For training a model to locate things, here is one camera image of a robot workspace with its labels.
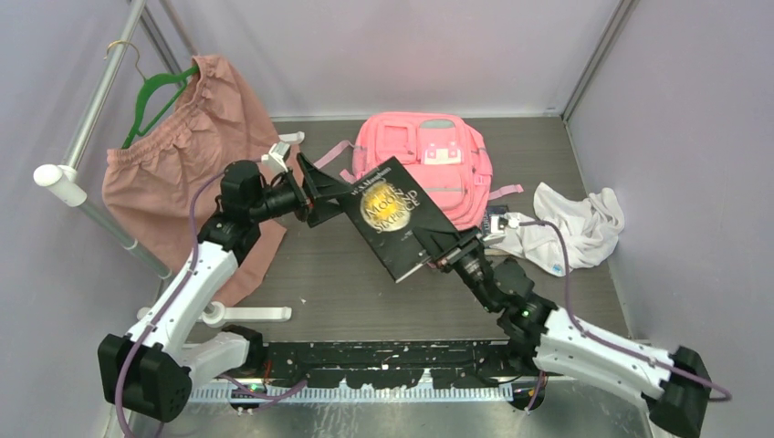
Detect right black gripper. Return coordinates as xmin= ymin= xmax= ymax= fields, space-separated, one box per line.
xmin=413 ymin=224 xmax=498 ymax=311

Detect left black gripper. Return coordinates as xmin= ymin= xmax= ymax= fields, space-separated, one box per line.
xmin=248 ymin=153 xmax=353 ymax=226

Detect Moon and Sixpence book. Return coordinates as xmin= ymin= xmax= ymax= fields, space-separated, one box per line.
xmin=338 ymin=158 xmax=460 ymax=283

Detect pink student backpack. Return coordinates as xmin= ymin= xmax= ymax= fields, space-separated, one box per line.
xmin=315 ymin=111 xmax=524 ymax=230

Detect blue book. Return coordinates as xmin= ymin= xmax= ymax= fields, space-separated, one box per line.
xmin=481 ymin=204 xmax=508 ymax=233

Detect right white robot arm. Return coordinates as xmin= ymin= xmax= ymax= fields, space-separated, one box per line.
xmin=414 ymin=228 xmax=711 ymax=437

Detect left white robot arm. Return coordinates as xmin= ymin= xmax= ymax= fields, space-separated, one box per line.
xmin=98 ymin=154 xmax=351 ymax=422

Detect white crumpled cloth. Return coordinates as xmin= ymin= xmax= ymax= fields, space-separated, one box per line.
xmin=492 ymin=182 xmax=625 ymax=276

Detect pink shorts on hanger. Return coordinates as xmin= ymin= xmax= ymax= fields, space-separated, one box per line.
xmin=102 ymin=55 xmax=280 ymax=272

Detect green clothes hanger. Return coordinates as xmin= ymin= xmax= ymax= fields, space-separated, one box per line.
xmin=120 ymin=65 xmax=201 ymax=151

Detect white clothes rack stand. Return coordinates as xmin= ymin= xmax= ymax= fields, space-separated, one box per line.
xmin=33 ymin=0 xmax=306 ymax=330

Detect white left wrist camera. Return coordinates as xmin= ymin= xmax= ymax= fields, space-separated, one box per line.
xmin=259 ymin=141 xmax=292 ymax=177

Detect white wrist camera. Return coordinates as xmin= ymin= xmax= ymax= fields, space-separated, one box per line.
xmin=259 ymin=141 xmax=292 ymax=177
xmin=483 ymin=214 xmax=519 ymax=247

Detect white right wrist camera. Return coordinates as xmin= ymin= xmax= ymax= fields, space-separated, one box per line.
xmin=483 ymin=214 xmax=519 ymax=247

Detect white slotted cable duct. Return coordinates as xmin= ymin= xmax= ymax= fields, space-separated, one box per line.
xmin=189 ymin=381 xmax=514 ymax=405

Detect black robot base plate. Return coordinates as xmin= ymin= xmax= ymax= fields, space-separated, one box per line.
xmin=225 ymin=340 xmax=538 ymax=390

